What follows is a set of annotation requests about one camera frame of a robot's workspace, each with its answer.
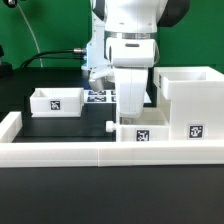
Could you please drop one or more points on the white drawer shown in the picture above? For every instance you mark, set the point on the white drawer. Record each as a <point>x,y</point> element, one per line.
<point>57,102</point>
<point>152,125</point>

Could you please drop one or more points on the white front drawer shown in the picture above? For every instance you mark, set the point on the white front drawer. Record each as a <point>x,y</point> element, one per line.
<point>152,125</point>

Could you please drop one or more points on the white drawer cabinet box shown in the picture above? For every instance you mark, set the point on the white drawer cabinet box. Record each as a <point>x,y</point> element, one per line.
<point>192,100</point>

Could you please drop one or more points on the black device at left edge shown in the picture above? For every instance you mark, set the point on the black device at left edge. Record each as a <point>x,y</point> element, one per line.
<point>5,67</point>

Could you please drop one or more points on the white U-shaped border frame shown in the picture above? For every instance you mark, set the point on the white U-shaped border frame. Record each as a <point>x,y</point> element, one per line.
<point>101,154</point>

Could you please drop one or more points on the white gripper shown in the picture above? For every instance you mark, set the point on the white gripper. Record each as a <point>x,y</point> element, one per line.
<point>130,86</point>

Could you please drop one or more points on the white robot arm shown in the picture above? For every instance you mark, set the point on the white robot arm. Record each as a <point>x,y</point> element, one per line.
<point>123,46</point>

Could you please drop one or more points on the marker tag sheet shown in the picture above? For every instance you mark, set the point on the marker tag sheet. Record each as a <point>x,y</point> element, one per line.
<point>100,97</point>

